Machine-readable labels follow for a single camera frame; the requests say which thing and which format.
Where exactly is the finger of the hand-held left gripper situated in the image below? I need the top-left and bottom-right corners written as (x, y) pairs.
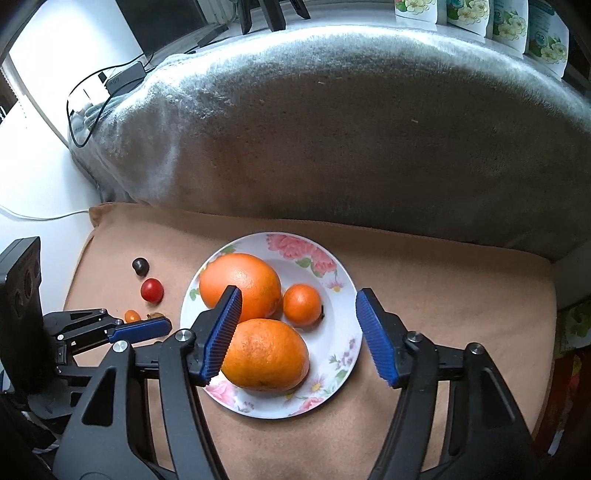
top-left (44, 308), bottom-right (172, 356)

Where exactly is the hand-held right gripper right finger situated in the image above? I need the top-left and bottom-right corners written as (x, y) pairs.
top-left (355, 287), bottom-right (541, 480)

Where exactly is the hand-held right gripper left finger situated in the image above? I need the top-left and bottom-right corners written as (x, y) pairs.
top-left (52, 285), bottom-right (243, 480)

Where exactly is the red cherry tomato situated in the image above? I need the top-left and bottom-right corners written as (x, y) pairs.
top-left (141, 277), bottom-right (164, 304)

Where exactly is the floral white plate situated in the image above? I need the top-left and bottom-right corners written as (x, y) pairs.
top-left (180, 232), bottom-right (362, 420)

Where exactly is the rough-skinned large orange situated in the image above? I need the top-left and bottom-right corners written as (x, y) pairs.
top-left (221, 318), bottom-right (310, 392)

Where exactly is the smooth large orange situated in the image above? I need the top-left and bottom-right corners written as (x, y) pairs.
top-left (199, 253), bottom-right (282, 324)

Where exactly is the small tangerine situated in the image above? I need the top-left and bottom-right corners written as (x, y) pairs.
top-left (283, 283), bottom-right (322, 328)

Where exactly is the tan blanket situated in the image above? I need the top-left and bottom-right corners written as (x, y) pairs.
top-left (62, 203), bottom-right (557, 480)

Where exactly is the brown cardboard box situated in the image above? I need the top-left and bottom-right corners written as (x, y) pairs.
top-left (545, 355), bottom-right (591, 457)

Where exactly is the grey fleece blanket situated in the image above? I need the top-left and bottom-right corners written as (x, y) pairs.
top-left (68, 24), bottom-right (591, 264)

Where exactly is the white power plug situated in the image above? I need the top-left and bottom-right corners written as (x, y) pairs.
top-left (74, 76), bottom-right (112, 114)

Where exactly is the black power adapter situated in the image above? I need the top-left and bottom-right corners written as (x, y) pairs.
top-left (105, 62), bottom-right (147, 95)

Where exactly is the black tripod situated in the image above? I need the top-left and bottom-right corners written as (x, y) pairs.
top-left (238, 0), bottom-right (311, 35)

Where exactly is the white floral refill pouch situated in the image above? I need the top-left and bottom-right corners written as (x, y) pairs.
top-left (394, 0), bottom-right (437, 24)
top-left (526, 0), bottom-right (570, 77)
top-left (492, 0), bottom-right (528, 51)
top-left (445, 0), bottom-right (488, 38)

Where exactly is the thin white cable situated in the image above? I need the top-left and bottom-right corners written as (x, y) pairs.
top-left (0, 203), bottom-right (90, 220)

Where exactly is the black looped cable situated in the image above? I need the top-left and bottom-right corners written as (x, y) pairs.
top-left (67, 53), bottom-right (155, 148)

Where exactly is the black cable with inline switch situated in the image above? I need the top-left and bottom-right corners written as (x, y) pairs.
top-left (185, 23), bottom-right (229, 56)

